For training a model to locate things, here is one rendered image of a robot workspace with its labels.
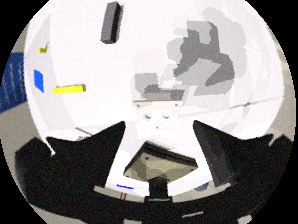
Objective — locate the blue flat rectangular plate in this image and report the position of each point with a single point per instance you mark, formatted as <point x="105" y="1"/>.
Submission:
<point x="39" y="80"/>

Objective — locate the yellow flat bar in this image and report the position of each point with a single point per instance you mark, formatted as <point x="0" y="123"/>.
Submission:
<point x="75" y="88"/>

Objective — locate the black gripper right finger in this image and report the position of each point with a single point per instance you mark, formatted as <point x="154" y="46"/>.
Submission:
<point x="224" y="153"/>

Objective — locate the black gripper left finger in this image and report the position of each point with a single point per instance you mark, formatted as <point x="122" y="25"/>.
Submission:
<point x="95" y="154"/>

